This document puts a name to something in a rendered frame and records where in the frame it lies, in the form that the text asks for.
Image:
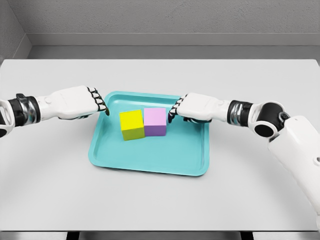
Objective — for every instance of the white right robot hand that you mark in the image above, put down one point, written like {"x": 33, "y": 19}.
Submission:
{"x": 197, "y": 106}

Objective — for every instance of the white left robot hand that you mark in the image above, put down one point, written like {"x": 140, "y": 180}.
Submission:
{"x": 77, "y": 101}

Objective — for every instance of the pink purple cube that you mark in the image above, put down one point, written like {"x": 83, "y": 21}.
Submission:
{"x": 155, "y": 121}

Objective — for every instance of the yellow cube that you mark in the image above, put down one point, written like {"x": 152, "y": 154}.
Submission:
{"x": 132, "y": 124}

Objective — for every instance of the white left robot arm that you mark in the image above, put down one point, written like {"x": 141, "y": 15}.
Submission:
{"x": 30, "y": 108}

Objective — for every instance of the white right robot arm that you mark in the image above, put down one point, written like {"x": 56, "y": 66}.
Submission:
{"x": 280, "y": 135}

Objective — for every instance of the teal tray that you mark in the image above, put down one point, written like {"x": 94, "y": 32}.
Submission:
{"x": 152, "y": 147}

